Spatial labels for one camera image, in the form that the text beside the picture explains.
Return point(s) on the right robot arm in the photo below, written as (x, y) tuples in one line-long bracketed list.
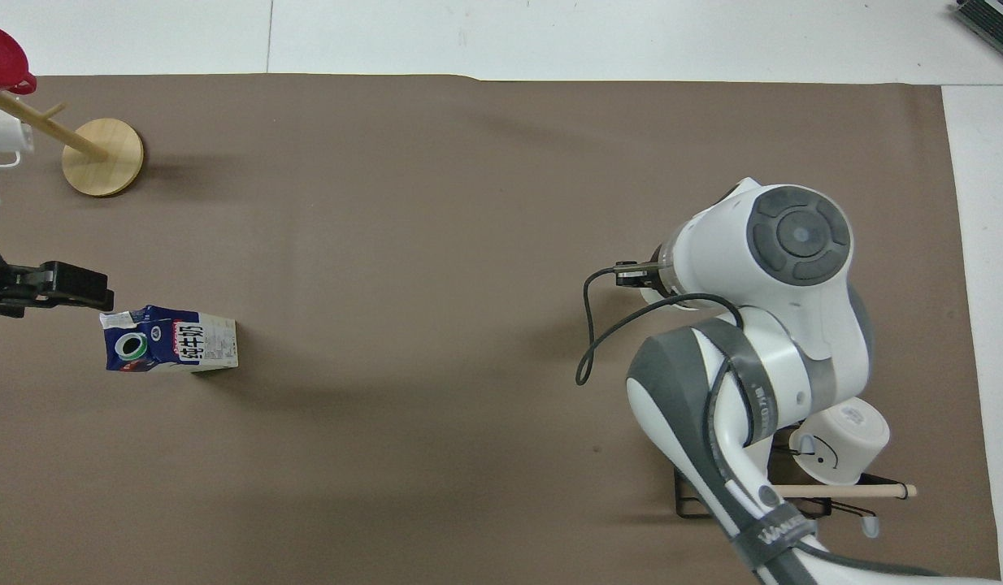
[(737, 244)]

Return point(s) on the blue and white milk carton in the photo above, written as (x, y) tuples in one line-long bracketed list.
[(168, 341)]

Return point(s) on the white cup with smiley face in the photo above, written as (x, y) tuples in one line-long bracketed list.
[(847, 435)]

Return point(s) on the plain white mug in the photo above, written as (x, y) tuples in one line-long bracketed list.
[(4, 130)]

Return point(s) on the wooden mug tree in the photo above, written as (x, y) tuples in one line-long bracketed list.
[(103, 158)]

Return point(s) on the wooden rod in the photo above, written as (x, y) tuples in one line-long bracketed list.
[(843, 491)]

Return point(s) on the dark ribbed object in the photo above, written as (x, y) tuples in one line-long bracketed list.
[(993, 23)]

